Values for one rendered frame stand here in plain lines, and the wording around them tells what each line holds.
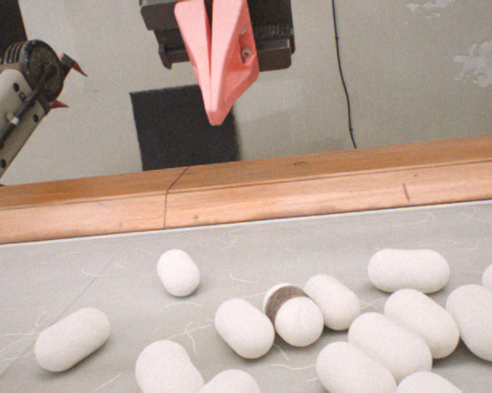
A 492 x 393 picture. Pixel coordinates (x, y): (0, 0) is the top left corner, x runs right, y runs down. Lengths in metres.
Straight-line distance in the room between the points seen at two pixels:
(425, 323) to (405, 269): 0.05
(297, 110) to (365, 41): 0.40
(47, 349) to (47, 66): 0.78
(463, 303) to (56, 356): 0.17
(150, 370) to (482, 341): 0.12
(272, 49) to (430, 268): 0.20
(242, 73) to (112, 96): 2.05
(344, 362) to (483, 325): 0.05
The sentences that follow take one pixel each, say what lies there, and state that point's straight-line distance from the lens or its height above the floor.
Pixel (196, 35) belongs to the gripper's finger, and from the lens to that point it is 0.34.
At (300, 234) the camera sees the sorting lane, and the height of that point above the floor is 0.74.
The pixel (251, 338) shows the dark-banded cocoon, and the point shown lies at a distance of 0.22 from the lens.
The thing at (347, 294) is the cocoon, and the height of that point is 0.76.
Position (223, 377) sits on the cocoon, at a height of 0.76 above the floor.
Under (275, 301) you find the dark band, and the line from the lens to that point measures 0.23.
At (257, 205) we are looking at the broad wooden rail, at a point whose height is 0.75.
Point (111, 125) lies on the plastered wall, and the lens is 2.43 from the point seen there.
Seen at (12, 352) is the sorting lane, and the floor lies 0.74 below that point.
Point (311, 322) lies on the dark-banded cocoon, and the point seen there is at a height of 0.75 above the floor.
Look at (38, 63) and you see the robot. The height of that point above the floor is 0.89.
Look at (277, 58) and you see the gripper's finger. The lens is 0.39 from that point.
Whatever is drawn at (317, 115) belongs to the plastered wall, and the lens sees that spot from 2.31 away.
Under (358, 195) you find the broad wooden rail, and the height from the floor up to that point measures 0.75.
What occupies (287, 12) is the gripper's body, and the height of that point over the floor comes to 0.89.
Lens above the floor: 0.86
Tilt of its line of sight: 15 degrees down
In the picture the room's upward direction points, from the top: 8 degrees counter-clockwise
